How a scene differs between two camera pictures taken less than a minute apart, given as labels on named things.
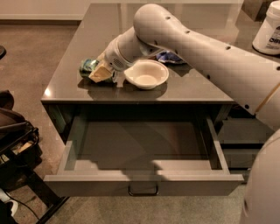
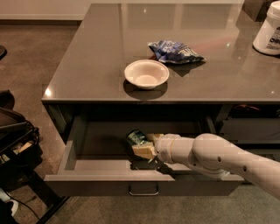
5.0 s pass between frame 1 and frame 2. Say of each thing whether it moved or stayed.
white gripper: moved
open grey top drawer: stayed
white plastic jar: stayed
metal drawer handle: stayed
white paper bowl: stayed
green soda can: moved
